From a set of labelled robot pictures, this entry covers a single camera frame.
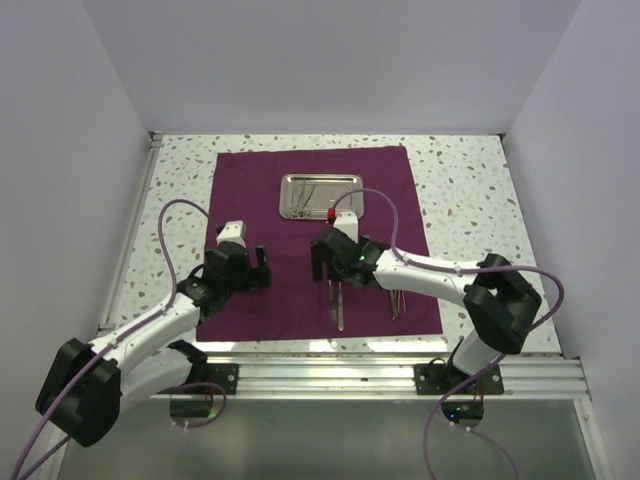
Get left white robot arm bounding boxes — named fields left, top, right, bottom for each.
left=35, top=242, right=271, bottom=447

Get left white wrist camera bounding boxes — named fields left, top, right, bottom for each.
left=216, top=220, right=246, bottom=248

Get aluminium front rail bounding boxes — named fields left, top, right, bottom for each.
left=63, top=352, right=586, bottom=401

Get steel scalpel handle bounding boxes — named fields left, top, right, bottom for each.
left=328, top=280, right=338, bottom=327
left=336, top=282, right=345, bottom=332

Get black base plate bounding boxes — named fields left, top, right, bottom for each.
left=413, top=357, right=505, bottom=396
left=196, top=363, right=240, bottom=395

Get aluminium left side rail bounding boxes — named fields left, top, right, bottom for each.
left=96, top=131, right=164, bottom=337

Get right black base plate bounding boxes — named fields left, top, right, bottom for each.
left=413, top=357, right=505, bottom=396

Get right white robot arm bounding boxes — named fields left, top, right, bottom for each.
left=310, top=227, right=542, bottom=393

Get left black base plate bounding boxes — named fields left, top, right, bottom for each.
left=196, top=363, right=240, bottom=395

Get steel tweezers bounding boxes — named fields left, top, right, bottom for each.
left=389, top=290, right=399, bottom=321

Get aluminium rail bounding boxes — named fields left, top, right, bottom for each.
left=96, top=131, right=164, bottom=337
left=63, top=352, right=586, bottom=401

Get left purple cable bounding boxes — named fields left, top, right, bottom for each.
left=9, top=199, right=234, bottom=480

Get steel instrument tray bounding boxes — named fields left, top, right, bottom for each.
left=279, top=173, right=365, bottom=221

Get steel scissors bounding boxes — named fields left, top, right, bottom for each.
left=289, top=180, right=316, bottom=220

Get purple surgical cloth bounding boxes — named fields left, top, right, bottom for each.
left=196, top=146, right=442, bottom=342

